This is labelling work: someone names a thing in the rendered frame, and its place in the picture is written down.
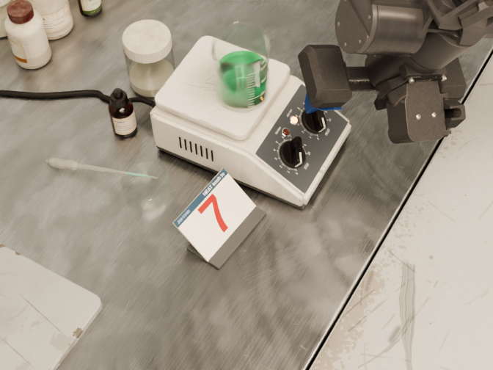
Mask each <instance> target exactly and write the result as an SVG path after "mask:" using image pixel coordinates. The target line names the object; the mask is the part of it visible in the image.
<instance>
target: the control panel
mask: <svg viewBox="0 0 493 370"><path fill-rule="evenodd" d="M306 94H307V90H306V87H305V86H304V85H303V84H301V85H300V86H299V88H298V90H297V91H296V92H295V94H294V95H293V97H292V99H291V100H290V101H289V103H288V105H287V106H286V107H285V109H284V110H283V112H282V114H281V115H280V116H279V118H278V119H277V121H276V123H275V124H274V125H273V127H272V128H271V130H270V132H269V133H268V134H267V136H266V138H265V139H264V140H263V142H262V143H261V145H260V147H259V148H258V149H257V151H256V153H255V154H256V155H257V156H258V157H259V158H260V159H262V160H263V161H264V162H265V163H267V164H268V165H269V166H270V167H272V168H273V169H274V170H276V171H277V172H278V173H279V174H280V175H281V176H282V177H284V178H285V179H286V180H288V181H289V182H290V183H292V184H293V185H294V186H295V187H296V188H297V189H299V190H300V191H301V192H303V193H306V192H307V190H308V189H309V187H310V185H311V183H312V182H313V180H314V179H315V177H316V176H317V174H318V172H319V170H320V169H321V167H322V165H323V164H324V162H325V161H326V158H327V157H328V155H329V154H330V152H331V151H332V149H333V147H334V146H335V144H336V142H337V141H338V139H339V137H340V135H341V134H342V133H343V130H344V129H345V127H346V126H347V124H348V122H347V121H346V120H345V119H344V118H343V117H341V116H340V115H339V114H338V113H337V112H336V111H334V110H329V111H324V114H325V116H326V120H327V125H326V128H325V130H324V131H322V132H321V133H319V134H314V133H312V132H310V131H308V130H307V129H306V128H305V127H304V125H303V122H302V113H303V111H304V110H305V107H304V102H305V98H306ZM292 117H296V118H297V123H293V122H292V121H291V118H292ZM284 129H288V130H289V132H290V133H289V135H288V136H286V135H284V133H283V130H284ZM294 137H301V138H302V147H303V148H304V151H305V153H306V159H305V162H304V164H303V165H302V166H301V167H298V168H291V167H289V166H287V165H286V164H285V163H284V162H283V161H282V160H281V157H280V148H281V146H282V144H284V143H285V142H287V141H291V140H292V139H293V138H294Z"/></svg>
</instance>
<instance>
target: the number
mask: <svg viewBox="0 0 493 370"><path fill-rule="evenodd" d="M250 205H251V203H250V202H249V200H248V199H247V198H246V197H245V196H244V194H243V193H242V192H241V191H240V190H239V188H238V187H237V186H236V185H235V184H234V183H233V182H232V181H231V180H230V178H229V177H228V176H227V175H226V176H225V177H224V178H223V179H222V180H221V181H220V183H219V184H218V185H217V186H216V187H215V188H214V189H213V191H212V192H211V193H210V194H209V195H208V196H207V197H206V198H205V199H204V201H203V202H201V204H199V205H198V207H197V208H196V209H195V210H194V211H193V212H192V213H191V214H190V215H189V217H188V218H187V219H186V220H185V221H184V222H183V223H182V224H181V226H180V227H181V228H182V229H183V230H184V231H185V233H186V234H187V235H188V236H189V237H190V238H191V240H192V241H193V242H194V243H195V244H196V245H197V246H198V247H199V248H200V249H201V250H202V251H203V253H204V254H205V255H207V254H208V253H209V252H210V251H211V250H212V249H213V247H214V246H215V245H216V244H217V243H218V241H219V240H220V239H221V238H222V237H223V236H224V235H225V234H226V232H228V231H229V229H230V228H231V227H232V226H233V225H234V223H235V222H236V221H237V220H238V219H239V217H240V216H241V215H242V214H243V213H244V212H245V211H246V210H247V209H248V208H249V206H250Z"/></svg>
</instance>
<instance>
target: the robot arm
mask: <svg viewBox="0 0 493 370"><path fill-rule="evenodd" d="M335 33H336V38H337V42H338V44H339V46H340V47H339V46H336V45H307V46H306V47H305V48H304V49H303V50H302V51H301V52H300V53H299V55H298V58H299V64H300V67H301V70H302V75H303V79H304V83H305V87H306V90H307V94H306V98H305V102H304V107H305V111H306V113H307V114H309V113H312V112H314V111H317V110H318V109H319V110H321V111H329V110H342V107H341V106H342V105H344V104H345V103H347V102H348V101H349V100H350V99H351V97H352V92H358V91H374V95H377V97H376V100H375V101H374V105H375V108H376V110H381V109H387V117H388V125H389V129H388V136H389V138H390V141H391V142H393V143H395V144H400V143H409V142H423V141H430V140H436V139H441V138H443V137H447V136H448V135H449V134H451V130H450V129H451V128H455V127H457V126H458V125H459V124H460V123H461V122H463V121H464V120H465V119H466V113H465V105H464V104H461V103H459V102H458V100H460V99H461V98H463V97H464V94H465V90H466V87H467V84H466V82H465V79H464V74H463V72H462V69H461V65H460V62H459V58H458V56H460V55H461V54H463V53H464V52H465V51H466V50H468V49H469V48H471V47H472V46H474V45H475V44H476V43H478V42H479V41H480V40H481V39H482V38H491V39H493V0H340V3H339V5H338V7H337V12H336V17H335ZM340 48H342V49H343V50H344V51H345V52H346V53H348V54H367V57H366V58H365V66H364V67H347V66H346V62H344V61H343V55H342V53H341V50H340Z"/></svg>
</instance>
